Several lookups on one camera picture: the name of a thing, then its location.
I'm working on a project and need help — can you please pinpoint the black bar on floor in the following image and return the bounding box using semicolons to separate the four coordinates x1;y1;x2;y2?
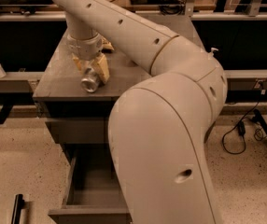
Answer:
11;194;24;224

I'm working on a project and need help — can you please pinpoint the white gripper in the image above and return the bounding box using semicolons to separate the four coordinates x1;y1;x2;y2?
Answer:
67;35;110;84

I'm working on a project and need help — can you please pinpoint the white pump bottle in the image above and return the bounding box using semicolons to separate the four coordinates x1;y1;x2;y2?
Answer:
208;48;218;58

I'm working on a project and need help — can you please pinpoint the brown chip bag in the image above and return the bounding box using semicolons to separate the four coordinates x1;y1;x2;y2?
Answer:
102;37;115;51

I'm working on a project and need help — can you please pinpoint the black power cable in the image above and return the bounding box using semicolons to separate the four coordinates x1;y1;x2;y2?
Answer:
221;91;265;156

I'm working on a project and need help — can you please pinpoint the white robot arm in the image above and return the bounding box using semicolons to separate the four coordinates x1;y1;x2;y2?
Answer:
52;0;227;224

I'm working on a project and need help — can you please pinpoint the grey drawer cabinet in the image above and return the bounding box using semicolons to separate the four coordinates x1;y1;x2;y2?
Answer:
33;13;228;224

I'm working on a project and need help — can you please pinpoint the closed top drawer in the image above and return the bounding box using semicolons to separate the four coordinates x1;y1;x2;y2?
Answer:
46;118;108;144

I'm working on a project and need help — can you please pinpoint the open middle drawer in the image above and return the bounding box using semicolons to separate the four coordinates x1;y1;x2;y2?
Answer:
49;144;133;224

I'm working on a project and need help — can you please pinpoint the silver redbull can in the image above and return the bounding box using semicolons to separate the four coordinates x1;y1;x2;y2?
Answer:
81;67;101;93

